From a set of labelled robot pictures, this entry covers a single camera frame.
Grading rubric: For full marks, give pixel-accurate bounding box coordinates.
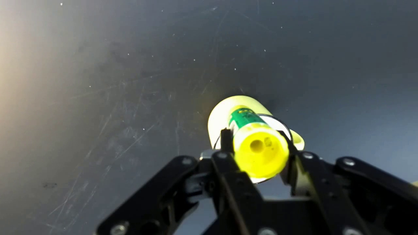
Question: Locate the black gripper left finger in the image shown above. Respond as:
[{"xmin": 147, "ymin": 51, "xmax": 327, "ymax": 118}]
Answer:
[{"xmin": 96, "ymin": 128, "xmax": 272, "ymax": 235}]

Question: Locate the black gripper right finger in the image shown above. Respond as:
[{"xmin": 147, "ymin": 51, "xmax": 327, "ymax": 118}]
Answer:
[{"xmin": 279, "ymin": 129, "xmax": 418, "ymax": 235}]

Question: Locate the yellow green glue stick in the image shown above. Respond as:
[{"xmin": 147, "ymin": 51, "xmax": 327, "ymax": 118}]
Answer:
[{"xmin": 228, "ymin": 107, "xmax": 292, "ymax": 180}]

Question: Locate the yellow cup with handle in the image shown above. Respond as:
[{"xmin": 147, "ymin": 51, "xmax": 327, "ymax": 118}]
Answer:
[{"xmin": 207, "ymin": 94, "xmax": 307, "ymax": 184}]

